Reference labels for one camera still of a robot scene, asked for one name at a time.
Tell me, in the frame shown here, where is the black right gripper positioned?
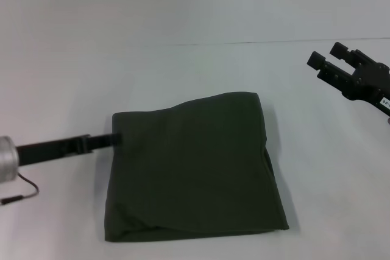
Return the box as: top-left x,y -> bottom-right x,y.
306,41 -> 390,118

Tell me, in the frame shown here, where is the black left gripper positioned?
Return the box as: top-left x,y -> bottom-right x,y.
15,131 -> 124,167

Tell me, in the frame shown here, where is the dark green FREE t-shirt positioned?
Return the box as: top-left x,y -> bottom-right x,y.
103,91 -> 291,243

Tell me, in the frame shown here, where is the left arm connector cable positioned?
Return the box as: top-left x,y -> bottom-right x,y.
0,173 -> 41,206

